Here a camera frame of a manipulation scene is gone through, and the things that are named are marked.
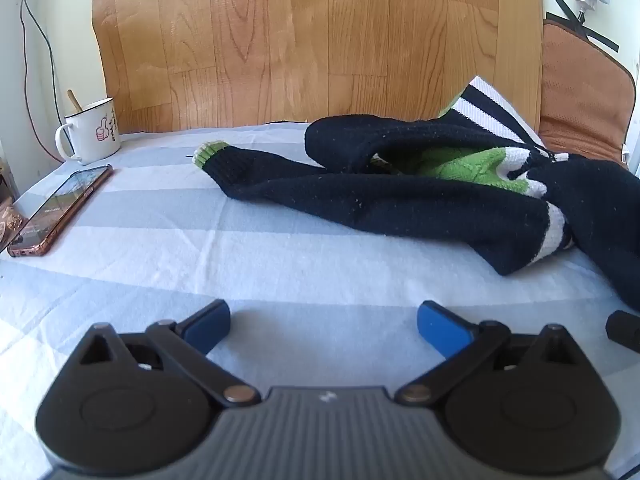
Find brown patterned item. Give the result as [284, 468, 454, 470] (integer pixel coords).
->
[0, 195, 26, 256]

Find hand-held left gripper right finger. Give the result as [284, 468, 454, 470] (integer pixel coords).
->
[394, 300, 576, 408]

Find smartphone in rose gold case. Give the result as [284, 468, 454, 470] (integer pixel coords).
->
[7, 164, 114, 258]

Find brown perforated cushion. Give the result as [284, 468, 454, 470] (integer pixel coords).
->
[539, 19, 637, 166]

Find dark cable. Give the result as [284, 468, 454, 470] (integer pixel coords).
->
[16, 0, 67, 162]

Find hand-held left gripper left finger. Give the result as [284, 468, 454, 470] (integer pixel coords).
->
[75, 299, 262, 408]

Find wood grain wall sheet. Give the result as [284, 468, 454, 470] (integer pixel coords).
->
[91, 0, 545, 133]

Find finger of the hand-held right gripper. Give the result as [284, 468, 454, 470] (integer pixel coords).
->
[605, 310, 640, 356]

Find white enamel mug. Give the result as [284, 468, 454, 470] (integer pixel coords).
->
[55, 97, 122, 165]

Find black tape strip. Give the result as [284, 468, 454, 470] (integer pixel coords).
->
[545, 11, 621, 53]
[551, 0, 586, 26]

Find navy green white knit sweater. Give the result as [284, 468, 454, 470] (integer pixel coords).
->
[192, 76, 640, 313]

